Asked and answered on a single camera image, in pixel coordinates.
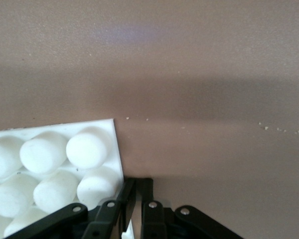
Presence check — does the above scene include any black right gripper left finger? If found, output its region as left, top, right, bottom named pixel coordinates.
left=11, top=178, right=137, bottom=239

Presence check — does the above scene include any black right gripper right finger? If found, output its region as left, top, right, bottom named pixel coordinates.
left=137, top=178, right=245, bottom=239

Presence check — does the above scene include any white studded base plate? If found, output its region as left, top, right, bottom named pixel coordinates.
left=0, top=118, right=135, bottom=239

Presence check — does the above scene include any brown table cover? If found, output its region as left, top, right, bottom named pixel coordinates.
left=0, top=0, right=299, bottom=239

